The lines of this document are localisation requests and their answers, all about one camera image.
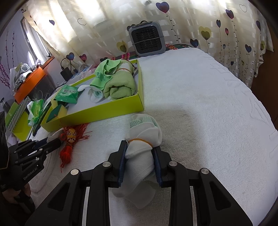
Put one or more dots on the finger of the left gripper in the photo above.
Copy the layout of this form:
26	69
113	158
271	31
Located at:
30	149

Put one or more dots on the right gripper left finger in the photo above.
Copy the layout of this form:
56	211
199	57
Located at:
83	194

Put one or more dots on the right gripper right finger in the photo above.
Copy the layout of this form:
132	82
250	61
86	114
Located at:
214	204

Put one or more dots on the green microfiber cloth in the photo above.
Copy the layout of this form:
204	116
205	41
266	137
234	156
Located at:
103	73

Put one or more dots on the person's left hand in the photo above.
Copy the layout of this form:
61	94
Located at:
27	190

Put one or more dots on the green plastic wrapper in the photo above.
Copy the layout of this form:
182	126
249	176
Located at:
35	109

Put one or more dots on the green striped box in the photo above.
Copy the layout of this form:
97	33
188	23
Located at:
15	112

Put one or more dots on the red tassel mask ornament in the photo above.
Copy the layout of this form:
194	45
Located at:
70	136

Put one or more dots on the yellow sponge in box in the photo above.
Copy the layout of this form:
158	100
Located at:
57	111

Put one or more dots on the orange box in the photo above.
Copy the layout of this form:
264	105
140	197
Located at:
29	84

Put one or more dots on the lime green shallow box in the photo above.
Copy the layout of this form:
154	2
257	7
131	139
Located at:
86	111

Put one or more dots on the green tea packet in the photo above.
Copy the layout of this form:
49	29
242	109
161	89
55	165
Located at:
68	95

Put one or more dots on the white sock pair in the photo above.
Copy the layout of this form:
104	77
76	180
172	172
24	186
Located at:
95	94

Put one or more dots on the black power adapter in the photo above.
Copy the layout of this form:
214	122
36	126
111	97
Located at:
66	74

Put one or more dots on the white power strip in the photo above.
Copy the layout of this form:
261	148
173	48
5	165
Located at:
86	70

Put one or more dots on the rolled green towel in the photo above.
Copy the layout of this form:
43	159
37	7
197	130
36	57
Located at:
122	84

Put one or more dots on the plaid cloth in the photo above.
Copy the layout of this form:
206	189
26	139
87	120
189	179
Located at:
133	54

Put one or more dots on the grey portable heater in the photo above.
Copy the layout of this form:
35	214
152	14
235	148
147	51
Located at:
146	36

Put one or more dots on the heart patterned curtain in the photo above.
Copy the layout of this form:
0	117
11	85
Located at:
234	33

